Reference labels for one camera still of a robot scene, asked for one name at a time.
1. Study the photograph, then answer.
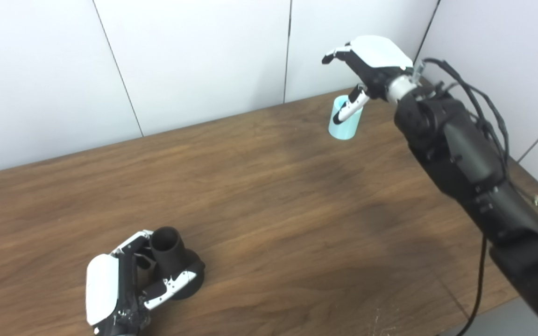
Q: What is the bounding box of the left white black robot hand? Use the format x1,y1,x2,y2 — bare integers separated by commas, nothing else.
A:
85,229,205,336

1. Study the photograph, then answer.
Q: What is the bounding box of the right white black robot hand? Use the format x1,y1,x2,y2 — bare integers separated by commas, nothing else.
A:
322,35,414,126

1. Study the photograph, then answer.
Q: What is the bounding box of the black flared nozzle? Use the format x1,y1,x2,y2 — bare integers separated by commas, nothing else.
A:
150,226,205,300

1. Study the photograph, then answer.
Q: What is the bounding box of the light-blue hose piece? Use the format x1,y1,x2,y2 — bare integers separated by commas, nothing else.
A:
328,95,364,140

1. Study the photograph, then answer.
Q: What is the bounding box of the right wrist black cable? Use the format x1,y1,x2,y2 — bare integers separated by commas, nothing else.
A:
411,58,538,336

